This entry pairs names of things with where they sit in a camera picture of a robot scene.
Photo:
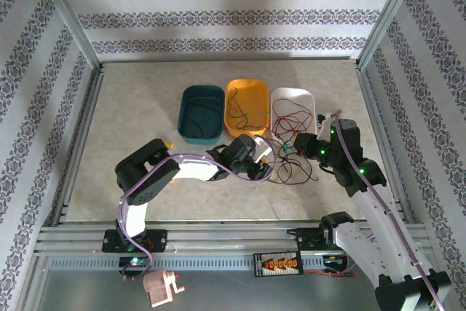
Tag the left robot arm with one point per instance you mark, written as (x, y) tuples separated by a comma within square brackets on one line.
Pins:
[(145, 180)]

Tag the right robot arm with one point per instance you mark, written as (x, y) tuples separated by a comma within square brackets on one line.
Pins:
[(382, 223)]

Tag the white plastic bin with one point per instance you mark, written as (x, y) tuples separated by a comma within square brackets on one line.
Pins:
[(291, 94)]

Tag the orange plastic bin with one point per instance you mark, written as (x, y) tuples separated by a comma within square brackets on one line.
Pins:
[(251, 100)]

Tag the teal plastic bin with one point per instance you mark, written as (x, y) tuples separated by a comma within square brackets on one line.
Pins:
[(200, 107)]

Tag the small yellow block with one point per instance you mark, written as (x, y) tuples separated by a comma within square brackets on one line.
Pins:
[(168, 144)]

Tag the black charger board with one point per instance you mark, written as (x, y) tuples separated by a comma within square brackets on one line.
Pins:
[(278, 264)]

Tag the small board with green light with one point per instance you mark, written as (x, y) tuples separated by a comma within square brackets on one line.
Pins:
[(134, 263)]

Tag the pink plastic clamp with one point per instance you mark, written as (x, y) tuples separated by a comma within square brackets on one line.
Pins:
[(158, 287)]

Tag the aluminium front rail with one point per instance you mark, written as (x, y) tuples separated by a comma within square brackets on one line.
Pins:
[(225, 234)]

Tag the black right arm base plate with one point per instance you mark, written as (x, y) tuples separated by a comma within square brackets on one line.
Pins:
[(306, 238)]

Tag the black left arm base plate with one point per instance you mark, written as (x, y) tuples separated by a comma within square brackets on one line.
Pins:
[(156, 240)]

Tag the aluminium frame post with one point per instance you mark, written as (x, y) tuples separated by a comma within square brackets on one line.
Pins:
[(391, 16), (65, 16)]

